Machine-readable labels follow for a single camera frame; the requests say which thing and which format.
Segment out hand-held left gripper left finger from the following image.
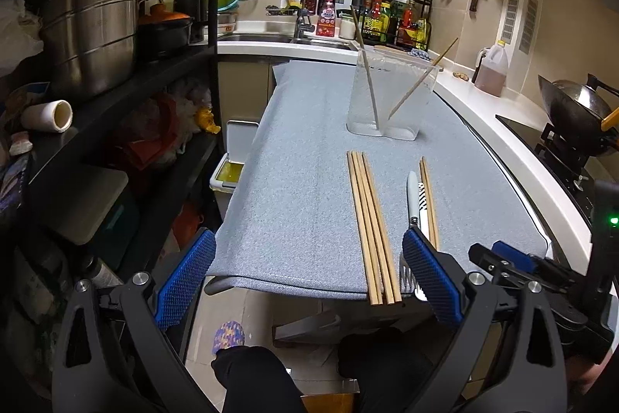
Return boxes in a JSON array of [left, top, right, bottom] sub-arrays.
[[51, 226, 218, 413]]

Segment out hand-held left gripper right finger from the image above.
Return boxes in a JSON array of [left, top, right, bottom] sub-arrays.
[[401, 226, 568, 413]]

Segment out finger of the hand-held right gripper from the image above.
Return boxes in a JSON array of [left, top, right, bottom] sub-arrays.
[[468, 243, 547, 295], [492, 240, 576, 285]]

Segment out striped handle fork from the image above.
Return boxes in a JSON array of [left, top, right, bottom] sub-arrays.
[[399, 182, 432, 293]]

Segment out clear plastic container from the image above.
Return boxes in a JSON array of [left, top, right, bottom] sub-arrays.
[[345, 48, 438, 142]]

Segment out colourful slipper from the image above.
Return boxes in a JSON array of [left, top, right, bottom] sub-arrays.
[[212, 321, 246, 356]]

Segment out person's black trousers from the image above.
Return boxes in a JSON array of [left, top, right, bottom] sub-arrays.
[[210, 328, 436, 413]]

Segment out black gas stove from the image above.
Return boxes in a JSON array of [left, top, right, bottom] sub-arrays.
[[496, 113, 619, 220]]

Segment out white flat box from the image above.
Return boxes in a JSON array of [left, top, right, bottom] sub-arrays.
[[48, 164, 129, 244]]

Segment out red plastic bag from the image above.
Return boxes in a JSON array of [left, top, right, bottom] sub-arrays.
[[121, 94, 194, 172]]

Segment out grey table cloth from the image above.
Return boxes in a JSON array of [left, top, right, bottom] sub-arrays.
[[205, 60, 552, 302]]

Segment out white trash bin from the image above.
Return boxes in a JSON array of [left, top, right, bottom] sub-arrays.
[[210, 120, 259, 220]]

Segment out yellow plastic bag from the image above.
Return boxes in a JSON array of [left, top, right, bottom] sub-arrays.
[[193, 106, 221, 134]]

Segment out clear oil jug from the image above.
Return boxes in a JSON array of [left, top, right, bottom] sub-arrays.
[[474, 40, 510, 98]]

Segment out black shelf rack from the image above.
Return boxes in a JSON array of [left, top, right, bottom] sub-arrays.
[[14, 0, 228, 278]]

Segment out white roll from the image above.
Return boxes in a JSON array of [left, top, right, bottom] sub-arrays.
[[20, 99, 73, 134]]

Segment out black spice rack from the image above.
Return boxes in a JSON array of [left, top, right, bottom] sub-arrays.
[[360, 0, 433, 48]]

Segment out black pot with orange lid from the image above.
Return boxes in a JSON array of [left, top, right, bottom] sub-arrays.
[[138, 4, 194, 60]]

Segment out group of sauce bottles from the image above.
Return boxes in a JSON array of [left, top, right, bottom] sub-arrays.
[[364, 0, 429, 46]]

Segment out steel sink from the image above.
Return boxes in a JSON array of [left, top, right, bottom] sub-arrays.
[[220, 33, 356, 51]]

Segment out steel stock pot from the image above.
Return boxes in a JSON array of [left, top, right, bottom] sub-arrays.
[[39, 0, 146, 101]]

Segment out black kettle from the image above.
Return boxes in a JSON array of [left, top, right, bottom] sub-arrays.
[[174, 0, 209, 43]]

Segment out pink detergent bottle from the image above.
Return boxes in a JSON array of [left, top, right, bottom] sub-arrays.
[[316, 0, 339, 37]]

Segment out chrome faucet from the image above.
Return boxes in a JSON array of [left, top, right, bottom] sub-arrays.
[[280, 0, 315, 40]]

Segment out white plastic bag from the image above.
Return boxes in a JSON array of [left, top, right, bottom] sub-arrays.
[[0, 0, 44, 75]]

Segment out white wall vent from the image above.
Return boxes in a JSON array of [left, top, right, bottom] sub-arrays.
[[522, 0, 539, 53], [505, 0, 520, 43]]

